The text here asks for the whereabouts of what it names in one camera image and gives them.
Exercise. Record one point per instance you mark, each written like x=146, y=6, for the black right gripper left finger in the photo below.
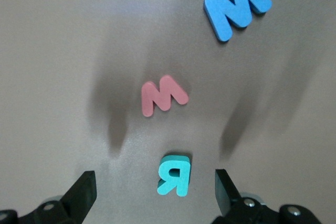
x=81, y=195

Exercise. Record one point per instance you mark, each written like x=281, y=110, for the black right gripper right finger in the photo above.
x=225, y=195

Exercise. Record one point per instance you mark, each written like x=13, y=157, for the teal foam letter R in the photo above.
x=183, y=179

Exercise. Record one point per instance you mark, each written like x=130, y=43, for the pink foam small m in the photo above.
x=148, y=100

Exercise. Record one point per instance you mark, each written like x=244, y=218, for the blue foam capital M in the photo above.
x=218, y=16

